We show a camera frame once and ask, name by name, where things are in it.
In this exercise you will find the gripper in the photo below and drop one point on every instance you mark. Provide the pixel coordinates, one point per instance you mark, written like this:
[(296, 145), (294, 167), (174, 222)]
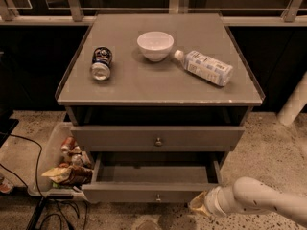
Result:
[(211, 200)]

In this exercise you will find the grey drawer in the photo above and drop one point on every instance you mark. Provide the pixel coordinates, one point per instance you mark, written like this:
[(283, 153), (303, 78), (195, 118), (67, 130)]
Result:
[(157, 138), (152, 177)]

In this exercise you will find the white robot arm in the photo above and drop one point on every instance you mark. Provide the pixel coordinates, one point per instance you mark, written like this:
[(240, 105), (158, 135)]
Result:
[(249, 196)]

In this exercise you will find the grey drawer cabinet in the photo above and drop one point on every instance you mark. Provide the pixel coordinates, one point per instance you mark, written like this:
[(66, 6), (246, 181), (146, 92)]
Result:
[(143, 93)]

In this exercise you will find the grey top drawer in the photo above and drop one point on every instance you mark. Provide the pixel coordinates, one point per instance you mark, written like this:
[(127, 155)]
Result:
[(157, 138)]

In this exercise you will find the brown snack bag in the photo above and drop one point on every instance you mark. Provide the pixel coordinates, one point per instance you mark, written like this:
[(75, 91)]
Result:
[(72, 175)]

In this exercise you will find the white labelled plastic bottle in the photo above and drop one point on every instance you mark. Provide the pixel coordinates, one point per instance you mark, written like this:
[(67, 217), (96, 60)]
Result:
[(205, 67)]

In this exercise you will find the red-white can in bin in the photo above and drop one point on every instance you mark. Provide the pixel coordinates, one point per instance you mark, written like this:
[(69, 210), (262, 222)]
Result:
[(67, 144)]

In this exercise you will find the white pillar base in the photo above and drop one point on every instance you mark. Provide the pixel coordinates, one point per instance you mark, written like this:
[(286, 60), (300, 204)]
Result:
[(295, 103)]

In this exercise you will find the clear plastic storage bin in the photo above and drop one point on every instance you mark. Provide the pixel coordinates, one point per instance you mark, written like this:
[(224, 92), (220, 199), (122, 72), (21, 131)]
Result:
[(50, 157)]

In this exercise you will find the white ceramic bowl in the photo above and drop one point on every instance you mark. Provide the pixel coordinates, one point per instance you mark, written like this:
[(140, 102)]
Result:
[(155, 46)]

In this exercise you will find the blue soda can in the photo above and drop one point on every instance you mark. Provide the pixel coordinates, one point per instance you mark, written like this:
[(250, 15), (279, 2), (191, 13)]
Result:
[(101, 61)]

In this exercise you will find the metal window railing frame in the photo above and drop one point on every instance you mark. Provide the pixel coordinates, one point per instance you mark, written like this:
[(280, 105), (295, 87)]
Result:
[(232, 12)]

